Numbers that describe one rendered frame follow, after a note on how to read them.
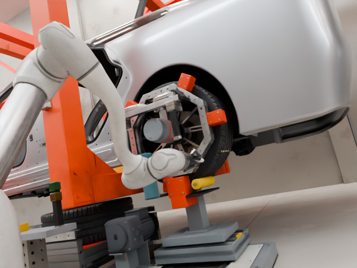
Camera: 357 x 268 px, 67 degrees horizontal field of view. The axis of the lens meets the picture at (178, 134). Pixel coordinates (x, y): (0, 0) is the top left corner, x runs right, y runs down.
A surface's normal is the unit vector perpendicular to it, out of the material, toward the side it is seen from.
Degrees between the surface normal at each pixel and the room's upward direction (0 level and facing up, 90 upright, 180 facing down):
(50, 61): 131
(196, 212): 90
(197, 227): 90
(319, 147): 90
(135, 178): 125
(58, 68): 138
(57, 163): 90
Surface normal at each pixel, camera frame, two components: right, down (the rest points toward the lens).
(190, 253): -0.45, -0.06
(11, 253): 0.96, -0.25
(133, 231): 0.87, -0.25
